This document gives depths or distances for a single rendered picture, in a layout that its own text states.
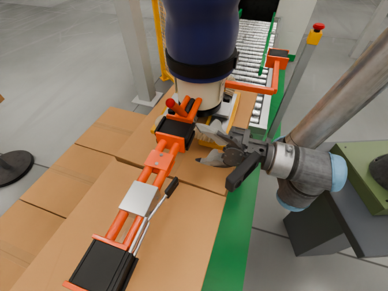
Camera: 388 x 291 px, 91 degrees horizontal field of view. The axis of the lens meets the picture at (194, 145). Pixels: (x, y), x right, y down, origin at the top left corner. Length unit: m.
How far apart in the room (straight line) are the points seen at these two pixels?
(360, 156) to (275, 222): 0.82
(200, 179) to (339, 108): 0.41
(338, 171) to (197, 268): 0.39
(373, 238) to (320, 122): 0.52
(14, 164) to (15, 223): 1.17
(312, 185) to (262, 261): 1.07
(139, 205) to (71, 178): 0.87
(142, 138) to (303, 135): 0.53
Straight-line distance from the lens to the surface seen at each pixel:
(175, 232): 0.56
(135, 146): 0.72
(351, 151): 1.10
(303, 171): 0.52
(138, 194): 0.45
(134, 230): 0.43
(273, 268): 1.58
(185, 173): 0.63
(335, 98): 0.58
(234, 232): 1.56
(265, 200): 1.72
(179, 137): 0.51
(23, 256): 1.19
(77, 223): 0.64
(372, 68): 0.56
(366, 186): 1.01
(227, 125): 0.74
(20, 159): 2.41
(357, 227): 0.96
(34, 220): 1.24
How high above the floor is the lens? 1.48
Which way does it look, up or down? 50 degrees down
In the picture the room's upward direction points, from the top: straight up
